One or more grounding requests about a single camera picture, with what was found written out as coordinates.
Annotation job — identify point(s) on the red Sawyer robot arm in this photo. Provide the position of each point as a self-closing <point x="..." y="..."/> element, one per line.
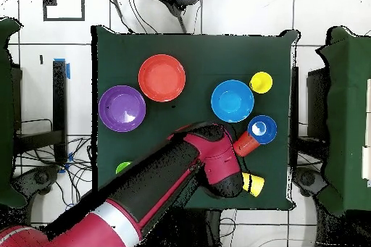
<point x="214" y="154"/>

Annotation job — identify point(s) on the purple plastic bowl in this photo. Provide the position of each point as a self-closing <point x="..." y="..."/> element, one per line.
<point x="122" y="108"/>

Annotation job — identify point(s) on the green cloth side table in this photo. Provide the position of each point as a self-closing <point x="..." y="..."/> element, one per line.
<point x="347" y="84"/>
<point x="5" y="113"/>

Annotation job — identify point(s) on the red-orange plastic cup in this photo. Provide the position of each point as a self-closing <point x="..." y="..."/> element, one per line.
<point x="245" y="146"/>

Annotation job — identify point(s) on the black stand frame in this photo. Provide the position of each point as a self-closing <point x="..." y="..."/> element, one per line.
<point x="317" y="99"/>
<point x="59" y="99"/>

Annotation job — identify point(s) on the black chair base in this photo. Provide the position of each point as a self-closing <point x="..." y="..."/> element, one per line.
<point x="37" y="179"/>

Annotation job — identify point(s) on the large shallow orange bowl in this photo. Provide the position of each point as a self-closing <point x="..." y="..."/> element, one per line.
<point x="161" y="78"/>

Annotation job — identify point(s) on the small dark blue bowl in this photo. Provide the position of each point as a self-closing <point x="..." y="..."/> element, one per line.
<point x="268" y="135"/>

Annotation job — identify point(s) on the dark green tablecloth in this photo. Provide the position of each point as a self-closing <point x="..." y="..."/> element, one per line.
<point x="232" y="55"/>

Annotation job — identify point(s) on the green plastic cup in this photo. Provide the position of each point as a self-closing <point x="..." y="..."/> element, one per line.
<point x="122" y="166"/>

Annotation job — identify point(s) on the black square frame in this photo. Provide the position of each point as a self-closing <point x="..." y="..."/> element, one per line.
<point x="63" y="19"/>

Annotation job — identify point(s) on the blue tape strip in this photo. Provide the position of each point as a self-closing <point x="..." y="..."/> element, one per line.
<point x="68" y="71"/>

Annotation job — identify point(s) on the golden yellow plastic cup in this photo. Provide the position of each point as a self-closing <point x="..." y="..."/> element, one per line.
<point x="255" y="184"/>

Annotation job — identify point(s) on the grey chair base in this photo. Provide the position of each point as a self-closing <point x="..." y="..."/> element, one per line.
<point x="307" y="179"/>

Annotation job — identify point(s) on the light blue plastic bowl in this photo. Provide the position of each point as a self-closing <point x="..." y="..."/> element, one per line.
<point x="232" y="101"/>

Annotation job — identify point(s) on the lemon yellow plastic cup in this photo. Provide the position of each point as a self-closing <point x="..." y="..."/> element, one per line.
<point x="261" y="82"/>

